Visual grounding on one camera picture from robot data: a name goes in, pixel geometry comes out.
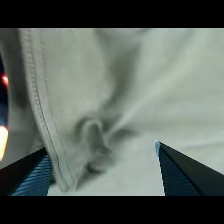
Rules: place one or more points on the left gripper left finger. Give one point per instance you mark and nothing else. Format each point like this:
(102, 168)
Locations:
(30, 175)

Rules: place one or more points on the beige T-shirt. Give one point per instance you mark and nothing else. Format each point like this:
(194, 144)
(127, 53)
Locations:
(133, 83)

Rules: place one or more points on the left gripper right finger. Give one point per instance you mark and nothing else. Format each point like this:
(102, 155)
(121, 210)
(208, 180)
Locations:
(186, 173)

